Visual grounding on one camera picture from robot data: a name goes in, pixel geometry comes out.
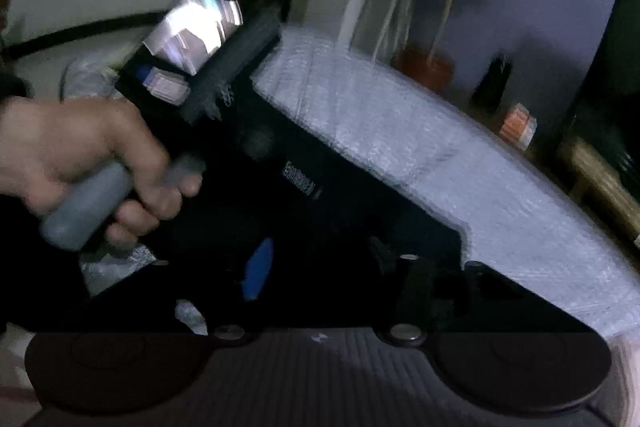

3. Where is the wooden television bench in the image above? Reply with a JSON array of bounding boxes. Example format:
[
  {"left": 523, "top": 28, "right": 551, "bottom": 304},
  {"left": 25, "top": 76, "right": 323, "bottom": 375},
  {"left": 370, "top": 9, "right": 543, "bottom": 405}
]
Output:
[{"left": 554, "top": 138, "right": 640, "bottom": 250}]

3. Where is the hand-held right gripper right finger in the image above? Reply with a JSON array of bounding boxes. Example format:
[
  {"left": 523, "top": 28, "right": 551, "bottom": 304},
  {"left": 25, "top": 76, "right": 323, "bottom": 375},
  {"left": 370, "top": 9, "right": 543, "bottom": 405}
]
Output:
[{"left": 382, "top": 253, "right": 598, "bottom": 348}]

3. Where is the black flat screen television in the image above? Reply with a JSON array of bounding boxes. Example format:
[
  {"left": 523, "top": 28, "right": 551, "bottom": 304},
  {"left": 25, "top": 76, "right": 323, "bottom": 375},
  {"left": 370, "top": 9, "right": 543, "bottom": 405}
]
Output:
[{"left": 564, "top": 0, "right": 640, "bottom": 190}]

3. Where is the black cylindrical speaker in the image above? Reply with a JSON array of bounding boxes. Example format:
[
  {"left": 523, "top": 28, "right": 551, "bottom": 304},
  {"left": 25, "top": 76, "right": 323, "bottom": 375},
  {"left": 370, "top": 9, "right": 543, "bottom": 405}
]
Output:
[{"left": 471, "top": 56, "right": 514, "bottom": 112}]

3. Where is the person's left hand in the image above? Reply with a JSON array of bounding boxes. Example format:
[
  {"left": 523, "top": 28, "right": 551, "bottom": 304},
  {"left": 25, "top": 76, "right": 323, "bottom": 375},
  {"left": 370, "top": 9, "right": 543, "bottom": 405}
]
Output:
[{"left": 0, "top": 97, "right": 203, "bottom": 250}]

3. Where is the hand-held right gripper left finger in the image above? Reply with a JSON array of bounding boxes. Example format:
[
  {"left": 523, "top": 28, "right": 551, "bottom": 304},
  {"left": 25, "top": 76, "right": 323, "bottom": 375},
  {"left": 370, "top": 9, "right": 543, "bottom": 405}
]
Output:
[{"left": 50, "top": 237, "right": 276, "bottom": 344}]

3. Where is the terracotta plant pot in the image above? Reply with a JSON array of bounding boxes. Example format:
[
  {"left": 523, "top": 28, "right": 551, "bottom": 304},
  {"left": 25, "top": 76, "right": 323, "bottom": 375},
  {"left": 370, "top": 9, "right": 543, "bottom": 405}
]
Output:
[{"left": 392, "top": 46, "right": 457, "bottom": 94}]

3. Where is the orange tissue box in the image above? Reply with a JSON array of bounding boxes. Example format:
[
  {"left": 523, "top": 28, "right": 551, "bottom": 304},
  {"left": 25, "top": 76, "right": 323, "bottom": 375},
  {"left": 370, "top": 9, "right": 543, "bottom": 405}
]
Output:
[{"left": 499, "top": 103, "right": 538, "bottom": 151}]

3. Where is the silver quilted bedspread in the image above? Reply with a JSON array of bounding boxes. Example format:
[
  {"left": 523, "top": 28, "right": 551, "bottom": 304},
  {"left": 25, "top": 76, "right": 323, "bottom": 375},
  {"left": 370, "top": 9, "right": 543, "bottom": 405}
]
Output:
[{"left": 62, "top": 27, "right": 638, "bottom": 343}]

